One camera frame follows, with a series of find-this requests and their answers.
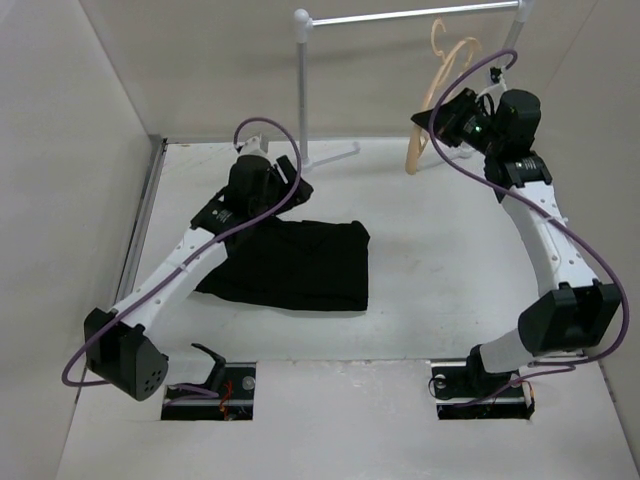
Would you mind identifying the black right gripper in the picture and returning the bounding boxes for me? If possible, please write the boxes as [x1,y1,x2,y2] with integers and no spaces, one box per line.
[411,88,504,157]

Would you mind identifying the black trousers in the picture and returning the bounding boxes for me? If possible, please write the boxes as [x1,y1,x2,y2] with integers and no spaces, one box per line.
[195,218,370,312]

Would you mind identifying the beige plastic hanger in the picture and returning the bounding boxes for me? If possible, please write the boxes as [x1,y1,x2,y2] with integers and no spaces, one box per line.
[403,17,484,176]

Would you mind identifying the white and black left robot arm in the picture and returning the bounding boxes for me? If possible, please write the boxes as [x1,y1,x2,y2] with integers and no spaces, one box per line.
[83,153,313,401]

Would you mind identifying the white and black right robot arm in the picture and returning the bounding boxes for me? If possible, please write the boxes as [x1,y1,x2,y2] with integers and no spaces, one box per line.
[411,89,623,398]

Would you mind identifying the white and silver clothes rack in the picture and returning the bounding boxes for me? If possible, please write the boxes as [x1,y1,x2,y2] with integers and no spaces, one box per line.
[293,1,534,167]

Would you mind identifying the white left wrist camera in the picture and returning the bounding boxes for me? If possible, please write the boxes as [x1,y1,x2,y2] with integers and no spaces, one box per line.
[236,134,269,158]

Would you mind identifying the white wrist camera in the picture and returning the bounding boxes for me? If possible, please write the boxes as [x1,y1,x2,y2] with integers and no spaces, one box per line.
[236,134,269,158]
[478,67,508,100]

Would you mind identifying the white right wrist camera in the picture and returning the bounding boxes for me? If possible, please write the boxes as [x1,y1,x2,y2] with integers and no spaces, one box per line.
[478,67,508,100]

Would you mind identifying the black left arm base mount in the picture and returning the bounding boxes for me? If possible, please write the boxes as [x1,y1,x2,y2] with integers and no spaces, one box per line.
[160,363,257,422]

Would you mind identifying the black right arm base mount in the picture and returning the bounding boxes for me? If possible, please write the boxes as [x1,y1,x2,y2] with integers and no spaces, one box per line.
[428,360,536,420]

